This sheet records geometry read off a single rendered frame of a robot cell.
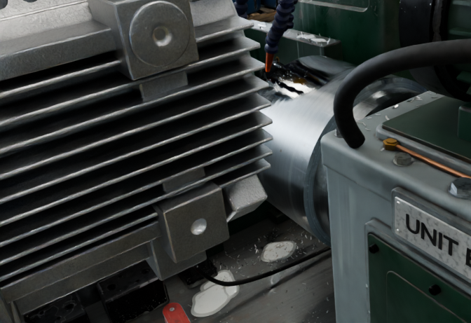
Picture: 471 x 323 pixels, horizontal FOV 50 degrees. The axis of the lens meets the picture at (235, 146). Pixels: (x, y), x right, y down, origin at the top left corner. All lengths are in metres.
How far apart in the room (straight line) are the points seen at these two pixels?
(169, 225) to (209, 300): 0.66
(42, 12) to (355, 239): 0.43
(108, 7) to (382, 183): 0.35
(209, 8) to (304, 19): 0.90
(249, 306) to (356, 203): 0.38
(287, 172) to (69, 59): 0.49
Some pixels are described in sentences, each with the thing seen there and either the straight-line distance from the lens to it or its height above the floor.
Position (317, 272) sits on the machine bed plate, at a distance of 0.91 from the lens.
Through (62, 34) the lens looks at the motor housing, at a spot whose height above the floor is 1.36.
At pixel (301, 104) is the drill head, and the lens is 0.67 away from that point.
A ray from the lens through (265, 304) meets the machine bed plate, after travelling 0.87.
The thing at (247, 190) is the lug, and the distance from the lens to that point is 0.28.
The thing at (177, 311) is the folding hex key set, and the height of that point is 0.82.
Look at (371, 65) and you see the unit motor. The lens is 0.43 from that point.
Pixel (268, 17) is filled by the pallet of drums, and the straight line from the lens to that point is 6.06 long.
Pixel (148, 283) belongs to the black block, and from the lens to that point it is 0.87.
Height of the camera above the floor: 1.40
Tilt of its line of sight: 26 degrees down
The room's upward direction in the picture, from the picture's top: 9 degrees counter-clockwise
